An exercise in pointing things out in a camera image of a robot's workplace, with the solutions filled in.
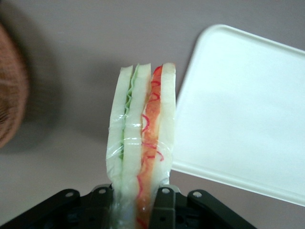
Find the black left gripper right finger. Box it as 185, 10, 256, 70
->
150, 187, 189, 229

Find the brown round wicker basket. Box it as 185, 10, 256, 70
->
0, 22, 31, 150

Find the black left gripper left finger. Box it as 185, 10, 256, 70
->
81, 183, 115, 229

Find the triangle sandwich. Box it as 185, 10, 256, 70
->
105, 62, 178, 229

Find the cream plastic tray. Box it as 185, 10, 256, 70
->
171, 24, 305, 207

